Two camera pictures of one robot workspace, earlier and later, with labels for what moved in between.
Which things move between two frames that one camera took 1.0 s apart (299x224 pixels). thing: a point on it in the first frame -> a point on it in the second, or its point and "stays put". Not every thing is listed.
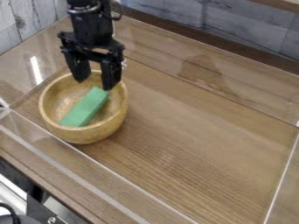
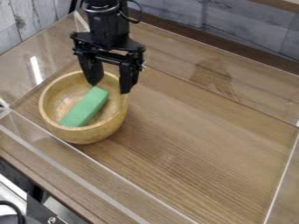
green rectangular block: [85, 108] stays put
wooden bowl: [60, 94] stays put
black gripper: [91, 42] -> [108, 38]
